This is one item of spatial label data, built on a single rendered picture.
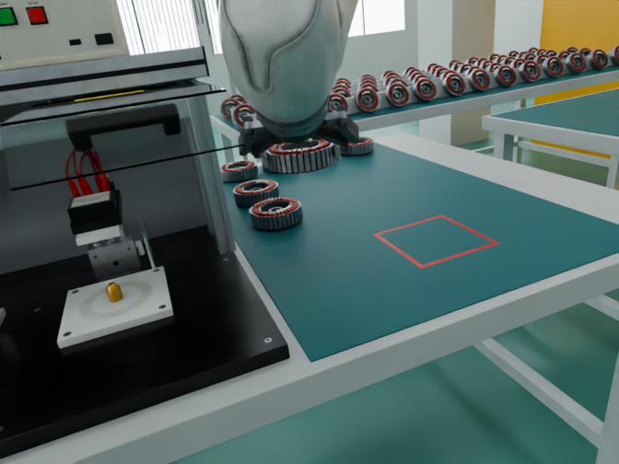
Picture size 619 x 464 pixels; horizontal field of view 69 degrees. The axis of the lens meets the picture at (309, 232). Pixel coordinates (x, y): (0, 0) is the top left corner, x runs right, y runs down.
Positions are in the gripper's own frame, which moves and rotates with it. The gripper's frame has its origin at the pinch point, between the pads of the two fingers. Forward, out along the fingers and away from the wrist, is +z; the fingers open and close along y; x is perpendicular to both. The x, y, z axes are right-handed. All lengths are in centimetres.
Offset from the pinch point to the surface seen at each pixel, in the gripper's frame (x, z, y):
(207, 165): -0.3, 0.5, -15.6
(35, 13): 19.6, -14.4, -34.5
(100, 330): -24.8, -10.9, -29.1
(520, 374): -52, 57, 53
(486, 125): 31, 97, 70
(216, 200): -5.5, 4.4, -15.6
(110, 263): -14.7, 4.8, -34.8
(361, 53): 341, 631, 101
